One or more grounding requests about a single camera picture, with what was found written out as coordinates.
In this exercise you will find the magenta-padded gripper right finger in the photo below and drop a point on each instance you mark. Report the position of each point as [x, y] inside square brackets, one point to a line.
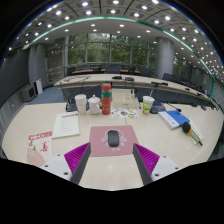
[160, 166]

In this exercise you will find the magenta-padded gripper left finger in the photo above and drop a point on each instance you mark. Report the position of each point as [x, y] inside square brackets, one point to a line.
[60, 165]

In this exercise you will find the black computer mouse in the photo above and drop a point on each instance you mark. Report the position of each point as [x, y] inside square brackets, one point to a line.
[113, 138]

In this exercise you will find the pink printed mouse pad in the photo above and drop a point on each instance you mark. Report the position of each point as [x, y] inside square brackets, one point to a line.
[98, 141]

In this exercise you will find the red white fan-print magazine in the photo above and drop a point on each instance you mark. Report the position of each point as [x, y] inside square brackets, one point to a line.
[39, 146]

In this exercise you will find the white paper booklet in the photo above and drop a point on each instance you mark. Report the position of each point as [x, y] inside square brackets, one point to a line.
[66, 125]

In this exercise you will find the black handheld microphone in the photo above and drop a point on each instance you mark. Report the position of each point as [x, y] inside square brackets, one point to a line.
[186, 127]

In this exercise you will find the blue white book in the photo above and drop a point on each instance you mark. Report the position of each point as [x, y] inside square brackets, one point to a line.
[173, 119]

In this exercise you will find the dark gooseneck desk microphone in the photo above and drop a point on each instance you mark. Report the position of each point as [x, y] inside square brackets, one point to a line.
[157, 108]

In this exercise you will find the black gooseneck desk microphone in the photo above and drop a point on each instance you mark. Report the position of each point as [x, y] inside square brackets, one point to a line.
[70, 107]

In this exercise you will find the green white paper cup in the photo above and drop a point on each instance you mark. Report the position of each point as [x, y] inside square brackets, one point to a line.
[147, 106]

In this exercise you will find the colourful sticker sheet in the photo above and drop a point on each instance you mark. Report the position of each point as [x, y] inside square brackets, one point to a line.
[125, 113]

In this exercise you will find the white paper cup stack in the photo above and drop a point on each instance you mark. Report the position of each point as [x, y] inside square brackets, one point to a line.
[81, 105]

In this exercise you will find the white lidded mug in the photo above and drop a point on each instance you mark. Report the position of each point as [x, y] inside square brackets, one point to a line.
[94, 106]

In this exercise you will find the beige cardboard box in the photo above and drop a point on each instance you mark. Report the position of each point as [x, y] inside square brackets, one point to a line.
[124, 99]

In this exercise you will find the grey floor cabinet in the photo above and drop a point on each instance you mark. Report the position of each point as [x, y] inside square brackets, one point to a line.
[28, 93]

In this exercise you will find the red bottle with green band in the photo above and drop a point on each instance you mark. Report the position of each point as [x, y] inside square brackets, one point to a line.
[106, 100]

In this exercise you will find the white standing panel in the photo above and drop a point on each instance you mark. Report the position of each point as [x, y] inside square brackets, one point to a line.
[38, 87]

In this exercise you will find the long curved conference desk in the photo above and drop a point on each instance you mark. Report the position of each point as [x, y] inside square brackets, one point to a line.
[100, 80]

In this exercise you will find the dark office chairs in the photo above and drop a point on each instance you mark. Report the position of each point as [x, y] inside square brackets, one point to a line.
[113, 70]

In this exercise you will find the ceiling lights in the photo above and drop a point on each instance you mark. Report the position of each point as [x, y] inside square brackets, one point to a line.
[113, 11]

